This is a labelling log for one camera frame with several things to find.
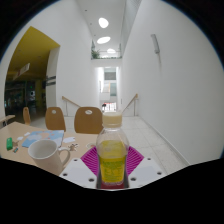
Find light wooden table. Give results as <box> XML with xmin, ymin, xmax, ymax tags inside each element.
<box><xmin>0</xmin><ymin>114</ymin><xmax>17</xmax><ymax>127</ymax></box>

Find white hanging sign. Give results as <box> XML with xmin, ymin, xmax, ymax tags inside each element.
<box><xmin>13</xmin><ymin>62</ymin><xmax>32</xmax><ymax>80</ymax></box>

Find wooden stair handrail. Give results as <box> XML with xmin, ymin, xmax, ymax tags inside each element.
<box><xmin>121</xmin><ymin>93</ymin><xmax>139</xmax><ymax>116</ymax></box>
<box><xmin>61</xmin><ymin>95</ymin><xmax>82</xmax><ymax>116</ymax></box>

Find small green block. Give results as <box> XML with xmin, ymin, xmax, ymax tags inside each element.
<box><xmin>5</xmin><ymin>137</ymin><xmax>14</xmax><ymax>151</ymax></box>

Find green potted plant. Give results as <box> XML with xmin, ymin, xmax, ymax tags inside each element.
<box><xmin>91</xmin><ymin>49</ymin><xmax>101</xmax><ymax>60</ymax></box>

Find grey wall lamp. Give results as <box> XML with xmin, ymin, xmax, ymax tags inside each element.
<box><xmin>150</xmin><ymin>33</ymin><xmax>161</xmax><ymax>55</ymax></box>

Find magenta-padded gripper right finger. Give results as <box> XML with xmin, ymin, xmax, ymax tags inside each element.
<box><xmin>126</xmin><ymin>145</ymin><xmax>165</xmax><ymax>190</ymax></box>

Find round ceiling lights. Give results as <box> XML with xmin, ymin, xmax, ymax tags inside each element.
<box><xmin>96</xmin><ymin>17</ymin><xmax>118</xmax><ymax>55</ymax></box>

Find white ceramic mug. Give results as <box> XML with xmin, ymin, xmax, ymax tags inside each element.
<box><xmin>27</xmin><ymin>139</ymin><xmax>72</xmax><ymax>176</ymax></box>

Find brown wooden chairs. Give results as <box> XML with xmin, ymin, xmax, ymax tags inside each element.
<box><xmin>22</xmin><ymin>105</ymin><xmax>104</xmax><ymax>135</ymax></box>

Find clear bottle with yellow label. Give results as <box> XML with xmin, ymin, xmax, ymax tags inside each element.
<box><xmin>95</xmin><ymin>111</ymin><xmax>130</xmax><ymax>188</ymax></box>

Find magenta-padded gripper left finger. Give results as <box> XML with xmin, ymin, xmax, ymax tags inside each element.
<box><xmin>59</xmin><ymin>146</ymin><xmax>99</xmax><ymax>189</ymax></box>

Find light blue printed paper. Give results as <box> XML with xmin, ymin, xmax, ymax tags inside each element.
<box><xmin>21</xmin><ymin>129</ymin><xmax>65</xmax><ymax>149</ymax></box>

